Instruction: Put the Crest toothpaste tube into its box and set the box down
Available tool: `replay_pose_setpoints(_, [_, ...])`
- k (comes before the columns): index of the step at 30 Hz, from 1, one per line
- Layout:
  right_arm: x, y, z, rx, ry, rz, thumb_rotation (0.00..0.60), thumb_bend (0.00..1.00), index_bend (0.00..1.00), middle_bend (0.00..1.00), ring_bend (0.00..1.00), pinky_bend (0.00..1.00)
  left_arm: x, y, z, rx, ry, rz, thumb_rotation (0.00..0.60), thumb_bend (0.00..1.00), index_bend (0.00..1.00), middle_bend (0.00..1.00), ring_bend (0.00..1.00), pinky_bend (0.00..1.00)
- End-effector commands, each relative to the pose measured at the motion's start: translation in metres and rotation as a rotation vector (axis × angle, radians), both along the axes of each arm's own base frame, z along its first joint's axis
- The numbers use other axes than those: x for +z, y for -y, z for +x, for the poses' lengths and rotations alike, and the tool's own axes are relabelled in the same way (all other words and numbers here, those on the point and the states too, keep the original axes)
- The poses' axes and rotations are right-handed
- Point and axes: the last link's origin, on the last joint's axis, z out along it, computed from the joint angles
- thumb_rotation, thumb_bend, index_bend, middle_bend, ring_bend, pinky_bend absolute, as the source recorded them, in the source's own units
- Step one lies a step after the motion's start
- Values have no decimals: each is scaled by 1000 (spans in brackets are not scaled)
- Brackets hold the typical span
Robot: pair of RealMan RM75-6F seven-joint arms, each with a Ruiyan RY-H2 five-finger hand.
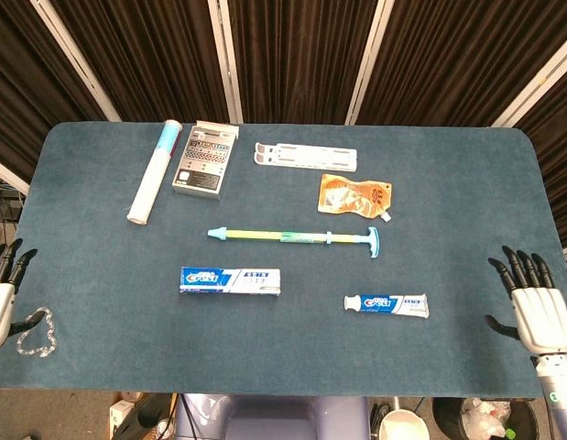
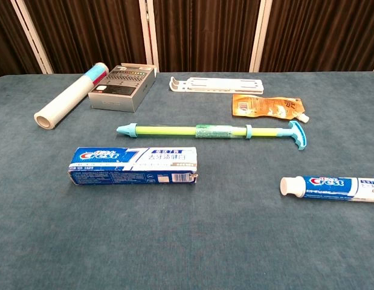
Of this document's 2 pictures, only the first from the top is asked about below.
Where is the dark brown pleated curtain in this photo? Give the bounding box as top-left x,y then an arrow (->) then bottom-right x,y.
0,0 -> 567,251

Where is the purple robot torso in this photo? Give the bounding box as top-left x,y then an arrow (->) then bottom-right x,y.
175,393 -> 371,440

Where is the blue white toothpaste tube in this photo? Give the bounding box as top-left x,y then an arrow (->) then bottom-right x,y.
343,292 -> 430,319

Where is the orange spout pouch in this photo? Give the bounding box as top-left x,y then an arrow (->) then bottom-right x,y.
317,173 -> 394,224

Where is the black trash bin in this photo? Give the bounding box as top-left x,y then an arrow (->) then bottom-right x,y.
431,396 -> 539,440

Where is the white partition frame post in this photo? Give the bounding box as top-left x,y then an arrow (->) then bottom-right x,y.
208,0 -> 244,124
29,0 -> 122,123
344,0 -> 394,126
491,31 -> 567,128
0,155 -> 30,196

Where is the white bowl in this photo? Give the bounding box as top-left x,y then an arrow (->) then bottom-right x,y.
377,409 -> 431,440

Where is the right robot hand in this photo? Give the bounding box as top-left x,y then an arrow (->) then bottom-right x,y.
485,246 -> 567,357

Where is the clear bead bracelet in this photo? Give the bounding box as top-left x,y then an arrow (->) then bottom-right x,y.
16,307 -> 59,360

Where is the small white carton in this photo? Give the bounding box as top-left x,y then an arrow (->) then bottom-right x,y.
109,399 -> 133,435

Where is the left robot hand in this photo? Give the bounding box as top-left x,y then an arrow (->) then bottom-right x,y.
0,237 -> 42,354

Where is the white roll with blue label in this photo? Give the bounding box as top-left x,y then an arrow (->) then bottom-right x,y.
126,118 -> 182,226

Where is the white folding stand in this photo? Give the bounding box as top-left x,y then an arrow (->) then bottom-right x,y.
253,141 -> 359,173

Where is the green blue water squirter toy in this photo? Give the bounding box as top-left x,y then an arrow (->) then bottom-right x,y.
207,225 -> 381,259

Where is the grey printed product box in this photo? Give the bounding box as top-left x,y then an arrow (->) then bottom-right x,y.
171,120 -> 241,202

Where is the blue white toothpaste box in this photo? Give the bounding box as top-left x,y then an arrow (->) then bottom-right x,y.
179,267 -> 282,299

